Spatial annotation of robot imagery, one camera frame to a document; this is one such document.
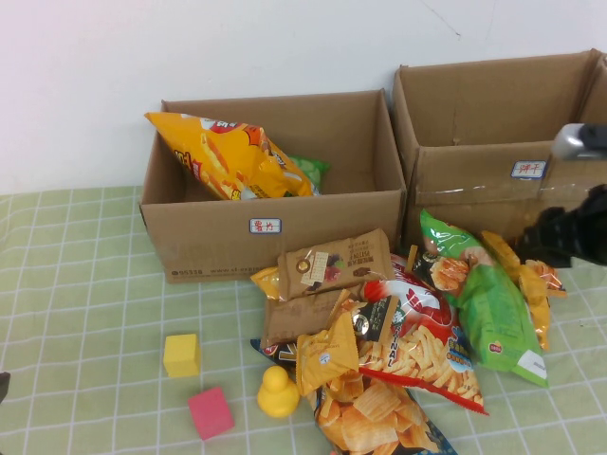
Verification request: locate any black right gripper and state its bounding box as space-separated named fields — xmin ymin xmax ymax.
xmin=515 ymin=183 xmax=607 ymax=266

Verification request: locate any small yellow snack pack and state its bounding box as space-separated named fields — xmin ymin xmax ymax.
xmin=480 ymin=230 xmax=522 ymax=285
xmin=296 ymin=312 xmax=360 ymax=397
xmin=516 ymin=272 xmax=552 ymax=352
xmin=249 ymin=265 xmax=281 ymax=300

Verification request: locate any small black orange snack pack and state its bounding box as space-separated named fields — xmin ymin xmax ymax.
xmin=408 ymin=244 xmax=470 ymax=293
xmin=519 ymin=259 xmax=568 ymax=299
xmin=340 ymin=296 xmax=400 ymax=343

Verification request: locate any large yellow chips bag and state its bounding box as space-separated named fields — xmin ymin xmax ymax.
xmin=144 ymin=111 xmax=315 ymax=202

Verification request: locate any white label with red writing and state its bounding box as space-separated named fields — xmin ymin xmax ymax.
xmin=509 ymin=159 xmax=548 ymax=180
xmin=249 ymin=217 xmax=284 ymax=236

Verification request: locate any cardboard box with clear tape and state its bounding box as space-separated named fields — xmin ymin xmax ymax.
xmin=391 ymin=48 xmax=607 ymax=247

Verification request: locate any long green chips bag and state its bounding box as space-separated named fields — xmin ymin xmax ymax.
xmin=419 ymin=208 xmax=550 ymax=389

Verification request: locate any plain cardboard box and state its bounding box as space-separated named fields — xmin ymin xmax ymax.
xmin=578 ymin=49 xmax=607 ymax=129

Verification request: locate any red shrimp stick bag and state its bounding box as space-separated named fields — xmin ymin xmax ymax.
xmin=353 ymin=253 xmax=489 ymax=417

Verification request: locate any brown biscuit pack with picture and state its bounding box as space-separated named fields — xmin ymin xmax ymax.
xmin=277 ymin=227 xmax=395 ymax=302

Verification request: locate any green Lay's chips bag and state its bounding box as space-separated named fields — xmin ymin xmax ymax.
xmin=284 ymin=155 xmax=332 ymax=196

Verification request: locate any orange chip bag bottom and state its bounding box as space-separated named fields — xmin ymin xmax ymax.
xmin=249 ymin=337 xmax=459 ymax=455

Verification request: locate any plain brown biscuit pack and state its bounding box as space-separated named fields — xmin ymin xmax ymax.
xmin=260 ymin=287 xmax=352 ymax=350

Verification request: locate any yellow rubber duck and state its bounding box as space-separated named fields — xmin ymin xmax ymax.
xmin=256 ymin=365 xmax=301 ymax=418

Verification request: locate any cardboard box with printed base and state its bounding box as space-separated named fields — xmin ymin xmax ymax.
xmin=138 ymin=89 xmax=408 ymax=285

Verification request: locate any pink foam cube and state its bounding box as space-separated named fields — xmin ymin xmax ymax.
xmin=187 ymin=386 xmax=236 ymax=441

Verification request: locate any yellow foam cube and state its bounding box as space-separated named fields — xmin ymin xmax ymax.
xmin=163 ymin=333 xmax=200 ymax=379

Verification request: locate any green checked tablecloth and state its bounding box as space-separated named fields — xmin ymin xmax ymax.
xmin=0 ymin=184 xmax=607 ymax=455

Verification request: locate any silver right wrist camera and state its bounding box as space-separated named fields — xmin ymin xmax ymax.
xmin=551 ymin=121 xmax=607 ymax=160

